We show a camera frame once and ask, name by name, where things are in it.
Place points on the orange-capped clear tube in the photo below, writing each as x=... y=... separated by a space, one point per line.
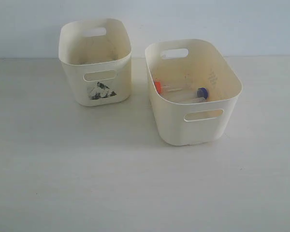
x=164 y=89

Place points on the blue-capped clear tube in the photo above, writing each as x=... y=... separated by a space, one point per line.
x=198 y=96

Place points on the plain cream plastic bin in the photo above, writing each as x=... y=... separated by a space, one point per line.
x=190 y=64

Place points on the cream bin with mountain sticker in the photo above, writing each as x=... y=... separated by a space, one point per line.
x=96 y=58

